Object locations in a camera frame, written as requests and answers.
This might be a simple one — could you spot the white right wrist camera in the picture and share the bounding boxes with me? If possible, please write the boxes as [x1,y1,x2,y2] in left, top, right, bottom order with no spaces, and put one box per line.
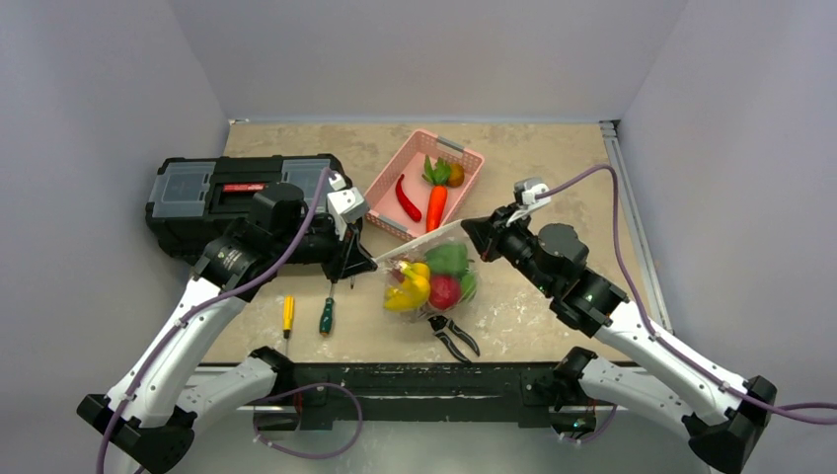
[505,177,552,227]

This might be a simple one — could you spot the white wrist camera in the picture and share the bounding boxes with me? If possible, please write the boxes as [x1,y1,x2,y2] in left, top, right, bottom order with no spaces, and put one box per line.
[327,171,370,241]
[505,177,552,227]

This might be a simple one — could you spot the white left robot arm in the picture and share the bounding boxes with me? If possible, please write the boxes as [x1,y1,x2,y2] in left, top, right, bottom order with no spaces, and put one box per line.
[77,178,375,473]

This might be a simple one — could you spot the green bell pepper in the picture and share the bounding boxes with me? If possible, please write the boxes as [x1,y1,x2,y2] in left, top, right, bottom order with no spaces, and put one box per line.
[424,242,470,276]

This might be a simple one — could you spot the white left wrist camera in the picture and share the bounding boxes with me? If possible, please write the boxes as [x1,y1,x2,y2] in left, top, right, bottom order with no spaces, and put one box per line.
[327,171,370,241]

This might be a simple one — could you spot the brown kiwi fruit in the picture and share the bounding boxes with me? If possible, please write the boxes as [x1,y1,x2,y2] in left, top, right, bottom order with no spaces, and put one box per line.
[446,163,465,188]

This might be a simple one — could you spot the black handled pliers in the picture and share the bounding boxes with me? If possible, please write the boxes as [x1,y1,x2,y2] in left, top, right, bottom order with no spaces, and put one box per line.
[428,314,481,364]

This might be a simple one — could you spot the green striped watermelon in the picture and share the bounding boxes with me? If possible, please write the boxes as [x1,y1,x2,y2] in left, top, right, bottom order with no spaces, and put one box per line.
[459,272,478,302]

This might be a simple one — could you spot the red chili pepper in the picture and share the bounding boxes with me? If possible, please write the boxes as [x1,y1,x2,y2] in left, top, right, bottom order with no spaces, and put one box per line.
[395,174,422,222]

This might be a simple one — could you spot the green handled screwdriver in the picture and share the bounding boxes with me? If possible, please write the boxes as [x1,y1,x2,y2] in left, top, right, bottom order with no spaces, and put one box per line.
[319,281,337,337]

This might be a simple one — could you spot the red apple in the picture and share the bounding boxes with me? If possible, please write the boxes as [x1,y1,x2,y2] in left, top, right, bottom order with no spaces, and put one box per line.
[427,275,462,311]

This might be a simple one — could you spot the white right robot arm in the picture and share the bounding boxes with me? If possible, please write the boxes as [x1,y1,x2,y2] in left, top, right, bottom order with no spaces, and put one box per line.
[461,206,777,473]

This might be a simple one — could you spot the orange carrot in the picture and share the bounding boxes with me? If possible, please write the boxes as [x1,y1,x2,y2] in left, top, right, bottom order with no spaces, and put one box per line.
[425,185,448,232]

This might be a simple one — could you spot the pink perforated plastic basket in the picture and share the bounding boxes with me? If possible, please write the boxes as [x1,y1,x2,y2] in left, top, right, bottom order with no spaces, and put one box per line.
[365,129,485,241]

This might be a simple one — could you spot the clear dotted zip top bag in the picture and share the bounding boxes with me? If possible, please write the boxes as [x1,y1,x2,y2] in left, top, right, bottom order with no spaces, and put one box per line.
[376,221,480,321]

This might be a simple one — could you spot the black plastic toolbox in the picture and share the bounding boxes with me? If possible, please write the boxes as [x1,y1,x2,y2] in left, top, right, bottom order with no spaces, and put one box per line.
[144,153,345,265]

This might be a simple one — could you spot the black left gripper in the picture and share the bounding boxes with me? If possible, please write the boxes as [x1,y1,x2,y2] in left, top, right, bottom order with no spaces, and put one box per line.
[273,212,376,282]

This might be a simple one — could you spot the yellow banana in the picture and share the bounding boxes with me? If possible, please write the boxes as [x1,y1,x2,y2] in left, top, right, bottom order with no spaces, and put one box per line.
[383,262,430,312]

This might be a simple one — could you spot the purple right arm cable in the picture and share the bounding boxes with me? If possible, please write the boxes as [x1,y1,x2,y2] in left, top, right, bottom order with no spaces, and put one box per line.
[536,164,837,446]

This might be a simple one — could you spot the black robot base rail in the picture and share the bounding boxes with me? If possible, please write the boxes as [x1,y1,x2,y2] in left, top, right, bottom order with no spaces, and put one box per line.
[249,361,609,436]

